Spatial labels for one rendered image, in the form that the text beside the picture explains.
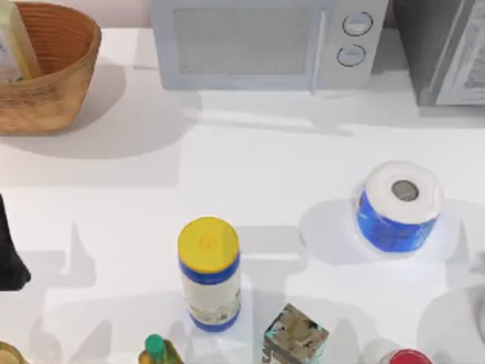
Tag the microwave knob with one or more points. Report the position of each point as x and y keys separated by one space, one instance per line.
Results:
x=351 y=55
x=357 y=23

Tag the red capped container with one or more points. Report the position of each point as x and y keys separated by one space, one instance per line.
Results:
x=407 y=357

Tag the grey and teal carton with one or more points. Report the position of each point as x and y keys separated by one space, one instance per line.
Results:
x=295 y=335

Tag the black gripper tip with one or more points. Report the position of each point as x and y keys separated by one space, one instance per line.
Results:
x=9 y=254

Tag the pale yellow carton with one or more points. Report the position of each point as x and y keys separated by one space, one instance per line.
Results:
x=15 y=49

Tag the yellow capped white bottle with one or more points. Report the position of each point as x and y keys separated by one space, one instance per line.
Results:
x=210 y=277

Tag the green capped yellow bottle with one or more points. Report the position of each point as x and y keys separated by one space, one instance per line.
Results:
x=157 y=350

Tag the blue wrapped paper roll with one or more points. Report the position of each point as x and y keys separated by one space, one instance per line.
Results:
x=398 y=216

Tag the pale microwave oven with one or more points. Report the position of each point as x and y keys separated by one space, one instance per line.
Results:
x=242 y=41

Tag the woven wooden basket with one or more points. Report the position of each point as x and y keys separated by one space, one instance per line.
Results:
x=60 y=95

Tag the tan round object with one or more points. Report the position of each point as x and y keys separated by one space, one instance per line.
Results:
x=9 y=354

